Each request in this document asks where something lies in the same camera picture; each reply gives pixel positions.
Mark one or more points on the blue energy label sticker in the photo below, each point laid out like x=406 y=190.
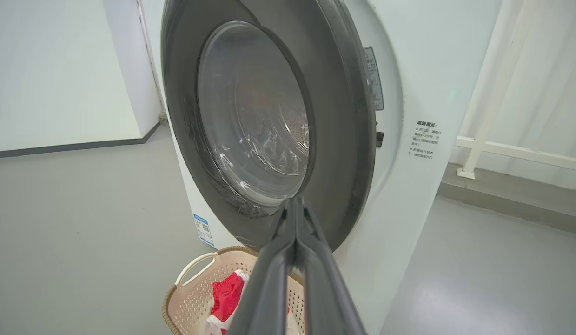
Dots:
x=203 y=230

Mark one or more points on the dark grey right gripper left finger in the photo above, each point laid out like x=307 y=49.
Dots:
x=269 y=288

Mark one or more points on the grey warning label sticker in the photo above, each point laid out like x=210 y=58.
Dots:
x=374 y=79

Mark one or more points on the white front-load washing machine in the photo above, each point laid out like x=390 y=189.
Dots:
x=432 y=70

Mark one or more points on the white metal railing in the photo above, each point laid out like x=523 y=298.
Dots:
x=478 y=139

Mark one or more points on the red and white garment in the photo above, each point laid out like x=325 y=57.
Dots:
x=227 y=295

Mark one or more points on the cream perforated basket brown rim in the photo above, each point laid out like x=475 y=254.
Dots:
x=190 y=307

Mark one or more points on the dark round glass washer door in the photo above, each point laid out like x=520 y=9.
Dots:
x=334 y=139

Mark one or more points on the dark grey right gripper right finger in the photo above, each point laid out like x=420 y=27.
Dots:
x=325 y=293

